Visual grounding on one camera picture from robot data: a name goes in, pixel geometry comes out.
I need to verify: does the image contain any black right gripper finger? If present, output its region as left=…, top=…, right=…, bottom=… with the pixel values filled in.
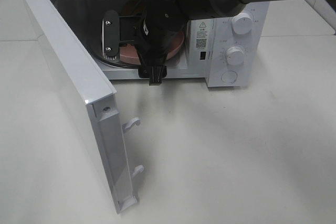
left=101, top=10, right=120, bottom=61
left=136, top=43, right=167, bottom=86

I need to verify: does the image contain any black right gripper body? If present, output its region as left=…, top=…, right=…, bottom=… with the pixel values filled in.
left=120, top=0, right=189, bottom=50

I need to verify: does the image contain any burger with lettuce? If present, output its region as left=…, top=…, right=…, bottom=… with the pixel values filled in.
left=120, top=0, right=145, bottom=16

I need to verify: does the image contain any pink round plate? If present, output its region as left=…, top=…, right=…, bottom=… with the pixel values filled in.
left=120, top=31, right=184, bottom=65

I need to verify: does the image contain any white microwave door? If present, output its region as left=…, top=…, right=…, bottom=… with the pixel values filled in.
left=24, top=0, right=144, bottom=212

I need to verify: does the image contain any white round door button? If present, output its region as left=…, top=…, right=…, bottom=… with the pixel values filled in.
left=221, top=71, right=238, bottom=84

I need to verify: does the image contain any white microwave knob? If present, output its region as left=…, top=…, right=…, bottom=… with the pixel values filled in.
left=225, top=46, right=245, bottom=66
left=232, top=12, right=253, bottom=35

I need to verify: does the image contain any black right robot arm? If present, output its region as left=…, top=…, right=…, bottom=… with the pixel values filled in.
left=102, top=0, right=335, bottom=85

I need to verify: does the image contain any glass microwave turntable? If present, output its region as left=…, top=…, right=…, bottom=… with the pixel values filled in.
left=95, top=54, right=139, bottom=69

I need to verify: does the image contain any white warning label sticker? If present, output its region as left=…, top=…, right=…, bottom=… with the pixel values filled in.
left=190, top=19, right=213, bottom=50

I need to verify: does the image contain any white microwave oven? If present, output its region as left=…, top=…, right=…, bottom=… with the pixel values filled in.
left=27, top=0, right=271, bottom=90

